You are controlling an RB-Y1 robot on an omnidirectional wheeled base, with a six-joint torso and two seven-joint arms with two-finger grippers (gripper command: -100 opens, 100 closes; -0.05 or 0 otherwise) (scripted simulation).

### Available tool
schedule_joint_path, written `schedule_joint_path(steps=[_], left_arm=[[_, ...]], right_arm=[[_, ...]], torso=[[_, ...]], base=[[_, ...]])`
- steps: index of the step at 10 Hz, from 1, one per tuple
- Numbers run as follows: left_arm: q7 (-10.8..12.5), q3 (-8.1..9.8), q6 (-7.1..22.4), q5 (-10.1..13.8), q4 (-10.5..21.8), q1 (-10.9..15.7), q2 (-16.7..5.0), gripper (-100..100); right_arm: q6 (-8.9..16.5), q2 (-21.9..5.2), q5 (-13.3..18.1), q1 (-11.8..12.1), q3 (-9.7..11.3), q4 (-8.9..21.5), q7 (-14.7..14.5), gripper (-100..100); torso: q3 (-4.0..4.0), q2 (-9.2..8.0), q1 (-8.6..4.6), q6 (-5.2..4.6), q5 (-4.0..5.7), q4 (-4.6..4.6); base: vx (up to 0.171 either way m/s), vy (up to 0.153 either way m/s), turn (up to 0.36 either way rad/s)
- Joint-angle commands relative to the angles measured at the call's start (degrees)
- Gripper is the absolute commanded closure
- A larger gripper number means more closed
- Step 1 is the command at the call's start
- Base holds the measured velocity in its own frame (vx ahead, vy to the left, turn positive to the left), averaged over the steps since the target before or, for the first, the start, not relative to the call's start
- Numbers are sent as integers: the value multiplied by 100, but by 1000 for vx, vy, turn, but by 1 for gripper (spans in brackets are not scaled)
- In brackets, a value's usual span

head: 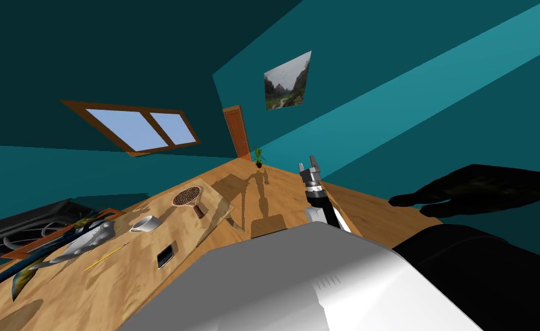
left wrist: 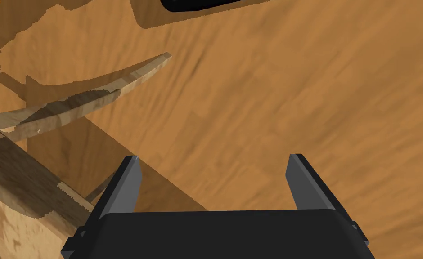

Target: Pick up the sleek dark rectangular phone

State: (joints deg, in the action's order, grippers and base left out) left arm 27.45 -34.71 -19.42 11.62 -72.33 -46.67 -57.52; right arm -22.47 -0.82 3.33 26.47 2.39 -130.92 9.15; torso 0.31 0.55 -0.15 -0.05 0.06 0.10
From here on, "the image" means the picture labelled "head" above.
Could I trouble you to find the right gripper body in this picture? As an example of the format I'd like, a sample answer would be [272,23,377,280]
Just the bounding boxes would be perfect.
[299,165,323,187]

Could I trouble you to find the orange brown door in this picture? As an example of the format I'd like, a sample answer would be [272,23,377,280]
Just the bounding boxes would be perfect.
[222,105,252,161]

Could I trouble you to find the mountain landscape picture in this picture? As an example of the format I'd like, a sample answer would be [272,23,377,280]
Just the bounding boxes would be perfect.
[263,50,313,111]

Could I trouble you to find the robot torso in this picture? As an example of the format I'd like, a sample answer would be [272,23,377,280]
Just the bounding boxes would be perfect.
[117,220,483,331]

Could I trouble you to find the brown oval hairbrush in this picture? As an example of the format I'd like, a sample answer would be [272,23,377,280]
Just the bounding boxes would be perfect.
[171,185,206,220]

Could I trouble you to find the black phone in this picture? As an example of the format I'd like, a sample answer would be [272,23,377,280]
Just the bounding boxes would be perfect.
[156,244,175,270]

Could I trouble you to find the white mug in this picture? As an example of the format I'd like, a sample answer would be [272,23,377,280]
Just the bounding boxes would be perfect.
[129,215,163,233]

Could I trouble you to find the brown framed window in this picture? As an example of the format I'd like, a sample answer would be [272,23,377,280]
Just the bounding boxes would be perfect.
[60,99,202,158]

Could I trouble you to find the yellow pencil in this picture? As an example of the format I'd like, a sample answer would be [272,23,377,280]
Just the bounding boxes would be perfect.
[82,241,130,272]

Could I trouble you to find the light wooden table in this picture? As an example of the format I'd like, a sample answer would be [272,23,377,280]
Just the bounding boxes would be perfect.
[0,183,235,331]

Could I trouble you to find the silver grey figurine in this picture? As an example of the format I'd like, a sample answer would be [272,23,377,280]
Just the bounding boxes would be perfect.
[28,220,117,272]

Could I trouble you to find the black box with grey loops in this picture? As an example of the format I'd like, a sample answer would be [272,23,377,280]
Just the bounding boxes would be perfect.
[0,198,97,259]

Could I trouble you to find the blue yellow long object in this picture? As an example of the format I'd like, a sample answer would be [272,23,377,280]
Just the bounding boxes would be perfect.
[0,209,114,303]

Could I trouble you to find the orange flat frame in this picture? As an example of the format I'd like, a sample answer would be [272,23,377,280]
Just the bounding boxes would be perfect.
[1,207,126,261]

